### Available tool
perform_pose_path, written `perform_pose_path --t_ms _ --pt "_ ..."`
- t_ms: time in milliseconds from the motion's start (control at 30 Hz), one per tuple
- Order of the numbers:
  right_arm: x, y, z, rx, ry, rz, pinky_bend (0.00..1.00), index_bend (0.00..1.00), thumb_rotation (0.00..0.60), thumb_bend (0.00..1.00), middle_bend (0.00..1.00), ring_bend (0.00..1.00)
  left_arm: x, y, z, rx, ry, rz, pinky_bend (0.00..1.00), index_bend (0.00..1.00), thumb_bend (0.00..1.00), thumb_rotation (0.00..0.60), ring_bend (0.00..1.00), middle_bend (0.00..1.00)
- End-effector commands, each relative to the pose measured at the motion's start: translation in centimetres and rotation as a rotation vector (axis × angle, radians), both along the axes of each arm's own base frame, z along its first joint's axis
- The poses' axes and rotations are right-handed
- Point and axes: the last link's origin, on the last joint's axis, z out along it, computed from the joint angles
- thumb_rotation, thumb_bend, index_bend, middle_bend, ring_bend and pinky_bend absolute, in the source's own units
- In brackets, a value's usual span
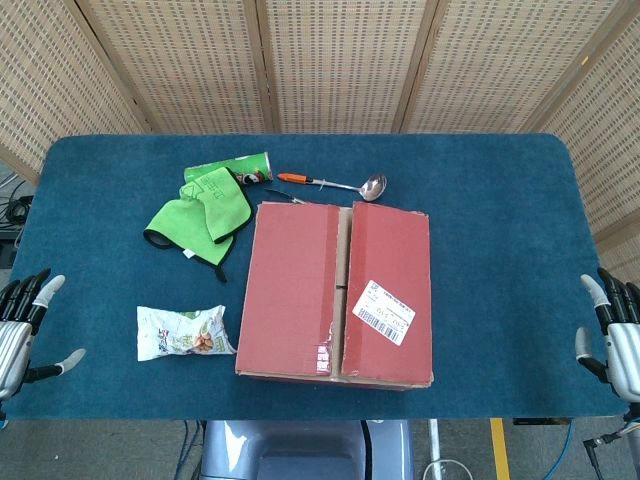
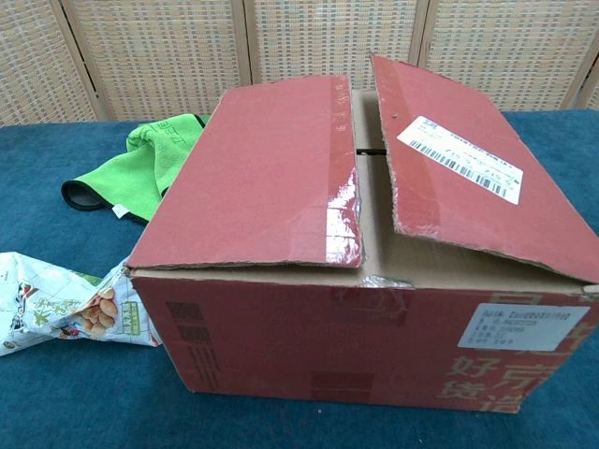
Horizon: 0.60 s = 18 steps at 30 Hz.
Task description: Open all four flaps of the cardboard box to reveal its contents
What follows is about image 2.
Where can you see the green microfiber cloth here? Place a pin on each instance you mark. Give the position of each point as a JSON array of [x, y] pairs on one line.
[[135, 178]]

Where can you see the white printed snack bag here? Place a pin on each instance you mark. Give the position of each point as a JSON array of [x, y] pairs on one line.
[[47, 299]]

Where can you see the woven bamboo folding screen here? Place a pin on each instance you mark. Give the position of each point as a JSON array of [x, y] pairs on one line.
[[304, 37]]

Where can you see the red cardboard shipping box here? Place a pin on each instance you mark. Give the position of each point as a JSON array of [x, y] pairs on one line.
[[281, 327]]

